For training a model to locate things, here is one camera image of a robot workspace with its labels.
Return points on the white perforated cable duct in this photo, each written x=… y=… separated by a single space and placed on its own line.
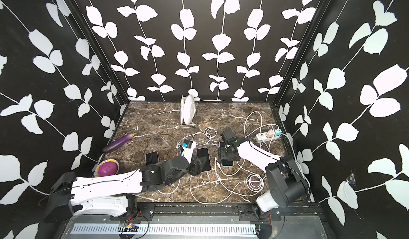
x=238 y=230

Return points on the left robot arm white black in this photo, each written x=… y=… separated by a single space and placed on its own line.
x=71 y=196

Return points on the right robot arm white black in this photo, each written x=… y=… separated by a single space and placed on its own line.
x=286 y=182

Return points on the white plate rear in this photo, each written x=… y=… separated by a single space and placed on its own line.
x=182 y=110

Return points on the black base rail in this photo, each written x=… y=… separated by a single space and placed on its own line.
x=246 y=212

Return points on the clear plate rack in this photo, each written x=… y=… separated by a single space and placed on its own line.
x=183 y=125

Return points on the white power strip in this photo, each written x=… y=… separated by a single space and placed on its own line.
x=268 y=136

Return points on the colourful bowl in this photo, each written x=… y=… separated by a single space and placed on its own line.
x=96 y=171

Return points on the white plate front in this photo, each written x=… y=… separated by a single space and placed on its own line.
x=189 y=109

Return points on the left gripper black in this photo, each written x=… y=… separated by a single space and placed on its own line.
x=195 y=167

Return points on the white plate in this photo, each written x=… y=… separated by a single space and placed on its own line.
x=182 y=110
x=189 y=109

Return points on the purple eggplant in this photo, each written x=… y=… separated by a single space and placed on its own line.
x=118 y=143

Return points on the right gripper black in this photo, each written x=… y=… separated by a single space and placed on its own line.
x=221 y=153

